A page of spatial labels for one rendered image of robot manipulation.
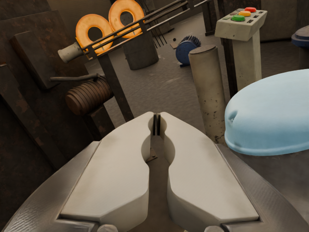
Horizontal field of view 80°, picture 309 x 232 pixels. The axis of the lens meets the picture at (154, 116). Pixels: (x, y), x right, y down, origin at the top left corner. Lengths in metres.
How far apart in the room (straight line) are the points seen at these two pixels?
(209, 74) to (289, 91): 0.62
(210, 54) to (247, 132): 0.63
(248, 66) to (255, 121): 0.63
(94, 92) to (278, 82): 0.75
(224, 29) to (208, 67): 0.17
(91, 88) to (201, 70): 0.48
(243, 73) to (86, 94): 0.65
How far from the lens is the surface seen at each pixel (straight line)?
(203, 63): 0.80
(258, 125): 0.18
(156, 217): 0.86
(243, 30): 0.70
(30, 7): 1.19
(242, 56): 0.79
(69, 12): 8.35
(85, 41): 0.90
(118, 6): 0.92
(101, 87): 0.90
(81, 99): 0.85
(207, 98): 0.85
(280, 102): 0.20
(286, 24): 2.73
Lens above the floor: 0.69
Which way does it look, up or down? 26 degrees down
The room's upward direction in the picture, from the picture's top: 20 degrees counter-clockwise
